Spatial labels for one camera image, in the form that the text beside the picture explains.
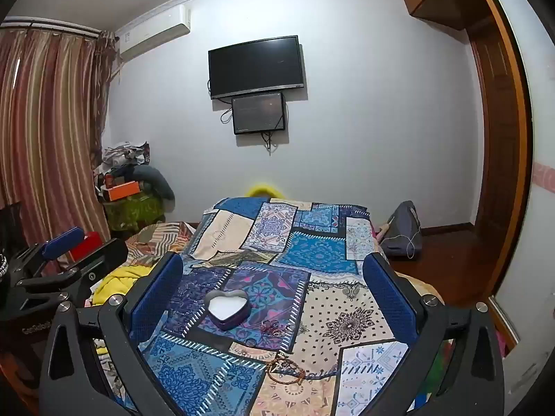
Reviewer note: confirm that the purple heart-shaped tin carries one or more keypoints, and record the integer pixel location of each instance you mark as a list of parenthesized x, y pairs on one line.
[(226, 308)]

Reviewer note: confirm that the wooden door frame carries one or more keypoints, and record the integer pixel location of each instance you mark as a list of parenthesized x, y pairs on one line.
[(498, 138)]

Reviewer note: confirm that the yellow round object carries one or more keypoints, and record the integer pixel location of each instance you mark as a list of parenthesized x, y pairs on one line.
[(262, 190)]

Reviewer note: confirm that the yellow cloth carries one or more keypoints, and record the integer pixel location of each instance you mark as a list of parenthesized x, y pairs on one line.
[(121, 281)]

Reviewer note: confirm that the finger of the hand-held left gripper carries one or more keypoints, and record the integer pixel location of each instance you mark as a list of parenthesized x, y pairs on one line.
[(65, 239), (104, 253)]

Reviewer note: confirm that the patchwork printed blanket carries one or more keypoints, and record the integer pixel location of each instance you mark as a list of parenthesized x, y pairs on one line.
[(277, 247)]

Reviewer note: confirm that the pile of clothes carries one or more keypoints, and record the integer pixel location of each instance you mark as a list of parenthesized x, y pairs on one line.
[(125, 156)]

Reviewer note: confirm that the grey bag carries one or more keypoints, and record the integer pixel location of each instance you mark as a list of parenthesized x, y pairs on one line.
[(403, 229)]

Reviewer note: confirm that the striped beige bedding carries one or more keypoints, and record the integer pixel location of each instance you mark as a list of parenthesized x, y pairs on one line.
[(160, 238)]

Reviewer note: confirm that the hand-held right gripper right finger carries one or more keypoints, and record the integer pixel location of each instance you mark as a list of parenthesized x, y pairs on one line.
[(390, 303)]

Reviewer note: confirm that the white air conditioner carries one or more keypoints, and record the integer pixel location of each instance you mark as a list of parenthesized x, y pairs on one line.
[(151, 34)]

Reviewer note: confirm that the red box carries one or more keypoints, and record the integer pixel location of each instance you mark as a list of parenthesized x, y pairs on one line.
[(86, 247)]

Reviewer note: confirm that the black bag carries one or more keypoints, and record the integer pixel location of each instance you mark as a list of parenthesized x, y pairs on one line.
[(11, 225)]

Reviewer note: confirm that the striped brown curtain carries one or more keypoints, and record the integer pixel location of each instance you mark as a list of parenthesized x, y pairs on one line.
[(47, 130)]

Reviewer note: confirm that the large black wall television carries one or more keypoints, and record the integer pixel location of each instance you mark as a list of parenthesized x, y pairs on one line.
[(256, 67)]

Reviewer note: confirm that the small black wall monitor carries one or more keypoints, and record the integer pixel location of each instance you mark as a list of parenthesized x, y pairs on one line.
[(259, 113)]

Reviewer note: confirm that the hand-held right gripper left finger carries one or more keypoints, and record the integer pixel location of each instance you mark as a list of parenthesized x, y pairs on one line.
[(156, 299)]

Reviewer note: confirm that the orange box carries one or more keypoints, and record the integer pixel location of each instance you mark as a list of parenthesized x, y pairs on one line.
[(123, 191)]

